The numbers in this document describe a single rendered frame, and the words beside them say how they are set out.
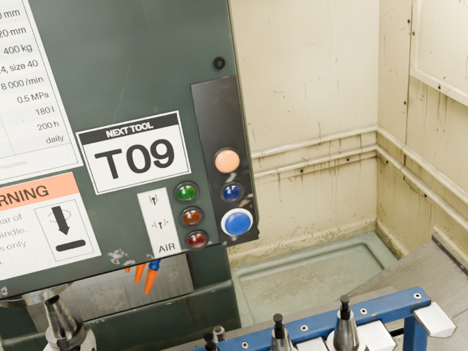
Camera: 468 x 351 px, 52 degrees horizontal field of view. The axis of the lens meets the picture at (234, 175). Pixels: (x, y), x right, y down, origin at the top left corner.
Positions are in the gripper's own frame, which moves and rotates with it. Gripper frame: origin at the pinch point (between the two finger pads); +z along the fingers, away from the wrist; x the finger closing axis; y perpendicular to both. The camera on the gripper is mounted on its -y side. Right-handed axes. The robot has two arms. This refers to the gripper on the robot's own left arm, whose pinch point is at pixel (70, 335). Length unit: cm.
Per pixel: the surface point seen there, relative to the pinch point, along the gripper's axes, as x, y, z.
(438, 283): 90, 45, 35
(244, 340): 29.8, 3.8, -5.9
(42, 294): 2.5, -17.5, -8.5
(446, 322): 64, 5, -10
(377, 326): 53, 5, -8
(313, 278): 62, 69, 72
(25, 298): 0.5, -18.0, -9.1
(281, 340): 35.2, -2.7, -12.7
